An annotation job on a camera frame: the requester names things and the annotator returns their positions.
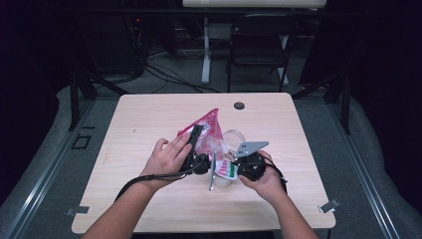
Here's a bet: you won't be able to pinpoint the grey table clip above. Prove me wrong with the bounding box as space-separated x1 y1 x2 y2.
65 205 90 217
317 198 341 214

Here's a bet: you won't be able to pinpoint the dark equipment with red light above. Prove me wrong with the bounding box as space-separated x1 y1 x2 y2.
123 13 180 58

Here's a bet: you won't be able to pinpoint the black folding chair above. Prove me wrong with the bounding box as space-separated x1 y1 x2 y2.
227 13 300 94

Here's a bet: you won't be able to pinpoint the metal floor rail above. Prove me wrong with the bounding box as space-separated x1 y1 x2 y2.
0 99 96 239
326 101 401 239

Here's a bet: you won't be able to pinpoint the person's left hand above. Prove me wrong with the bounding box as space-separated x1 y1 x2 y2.
138 132 193 187

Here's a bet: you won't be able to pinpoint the black floor cables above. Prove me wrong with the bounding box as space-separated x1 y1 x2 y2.
142 63 220 94

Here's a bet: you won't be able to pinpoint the person's right hand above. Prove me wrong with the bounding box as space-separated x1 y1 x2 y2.
239 150 288 207

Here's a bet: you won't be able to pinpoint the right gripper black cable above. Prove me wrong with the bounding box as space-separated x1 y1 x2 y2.
263 155 289 195

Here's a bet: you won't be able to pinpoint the pink plastic bag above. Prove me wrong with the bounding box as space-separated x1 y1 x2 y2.
177 108 241 188

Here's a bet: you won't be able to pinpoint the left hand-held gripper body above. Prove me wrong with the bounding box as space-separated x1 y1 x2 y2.
180 150 217 192

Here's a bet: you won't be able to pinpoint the black metal stand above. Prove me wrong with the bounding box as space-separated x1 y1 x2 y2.
68 69 130 132
292 71 352 135

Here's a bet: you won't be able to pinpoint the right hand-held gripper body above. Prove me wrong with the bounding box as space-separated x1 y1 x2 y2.
233 140 271 182

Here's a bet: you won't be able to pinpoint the white desk with white legs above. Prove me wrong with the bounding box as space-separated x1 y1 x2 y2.
182 0 327 86

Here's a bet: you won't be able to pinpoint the black curtain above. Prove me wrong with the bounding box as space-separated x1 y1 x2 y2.
315 0 422 207
0 0 71 203

